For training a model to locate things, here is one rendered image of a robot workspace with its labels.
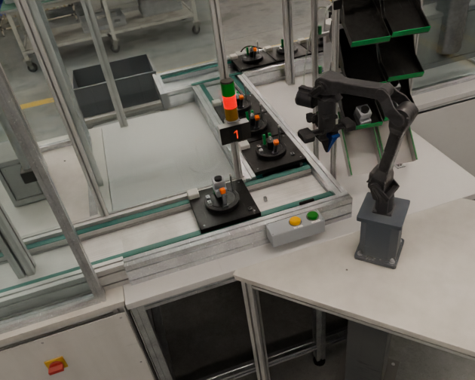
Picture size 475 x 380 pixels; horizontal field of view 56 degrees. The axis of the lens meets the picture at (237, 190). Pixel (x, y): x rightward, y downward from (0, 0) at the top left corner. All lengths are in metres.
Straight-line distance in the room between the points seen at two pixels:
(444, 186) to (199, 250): 1.05
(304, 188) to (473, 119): 1.37
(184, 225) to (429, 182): 1.04
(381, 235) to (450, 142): 1.46
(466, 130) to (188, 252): 1.92
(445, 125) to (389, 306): 1.53
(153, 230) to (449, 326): 1.09
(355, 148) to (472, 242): 0.55
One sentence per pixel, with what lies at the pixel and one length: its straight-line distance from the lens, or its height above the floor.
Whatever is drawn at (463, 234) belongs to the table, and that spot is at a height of 0.86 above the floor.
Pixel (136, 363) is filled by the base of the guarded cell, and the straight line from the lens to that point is 1.97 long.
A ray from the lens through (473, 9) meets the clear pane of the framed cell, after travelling 2.78.
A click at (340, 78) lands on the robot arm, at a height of 1.49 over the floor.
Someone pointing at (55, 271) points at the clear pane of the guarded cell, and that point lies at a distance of 1.60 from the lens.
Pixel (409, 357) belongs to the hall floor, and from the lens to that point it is 2.49.
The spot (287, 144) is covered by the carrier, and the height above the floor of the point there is 0.97.
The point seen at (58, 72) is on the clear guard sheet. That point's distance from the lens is 1.61.
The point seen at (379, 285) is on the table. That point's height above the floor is 0.86.
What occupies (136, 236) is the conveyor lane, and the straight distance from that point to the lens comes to 1.81.
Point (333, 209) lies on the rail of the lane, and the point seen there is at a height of 0.93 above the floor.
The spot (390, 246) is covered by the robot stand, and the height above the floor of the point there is 0.95.
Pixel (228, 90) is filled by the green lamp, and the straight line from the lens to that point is 1.65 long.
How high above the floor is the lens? 2.08
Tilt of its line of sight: 37 degrees down
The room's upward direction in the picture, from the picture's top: 8 degrees counter-clockwise
